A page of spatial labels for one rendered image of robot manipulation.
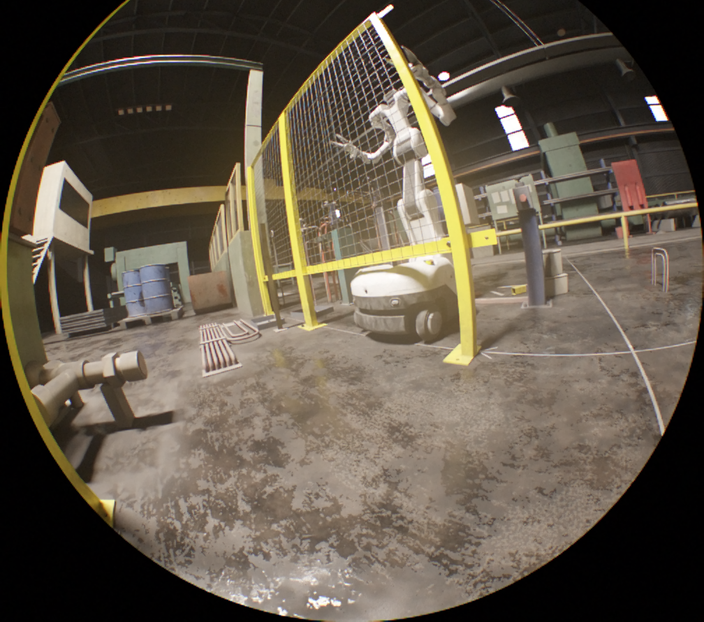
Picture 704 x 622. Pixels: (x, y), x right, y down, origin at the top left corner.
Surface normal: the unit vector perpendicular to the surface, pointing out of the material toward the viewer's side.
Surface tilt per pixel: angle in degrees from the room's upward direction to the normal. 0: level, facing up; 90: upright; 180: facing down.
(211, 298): 90
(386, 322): 90
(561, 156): 90
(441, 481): 0
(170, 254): 90
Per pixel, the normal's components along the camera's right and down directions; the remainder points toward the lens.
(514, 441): -0.17, -0.99
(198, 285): 0.67, -0.10
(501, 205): -0.76, 0.14
